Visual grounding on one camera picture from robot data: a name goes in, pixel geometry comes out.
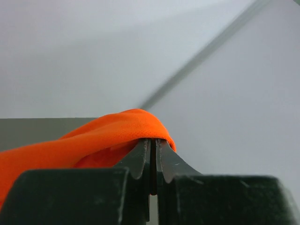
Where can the aluminium corner frame post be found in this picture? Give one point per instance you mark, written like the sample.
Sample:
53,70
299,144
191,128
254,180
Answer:
241,20

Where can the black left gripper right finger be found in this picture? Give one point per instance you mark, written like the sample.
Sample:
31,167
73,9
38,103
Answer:
187,197

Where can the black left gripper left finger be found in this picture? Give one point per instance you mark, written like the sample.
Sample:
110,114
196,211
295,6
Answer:
106,196

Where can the orange t shirt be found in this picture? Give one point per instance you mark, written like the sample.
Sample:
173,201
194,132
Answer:
98,144

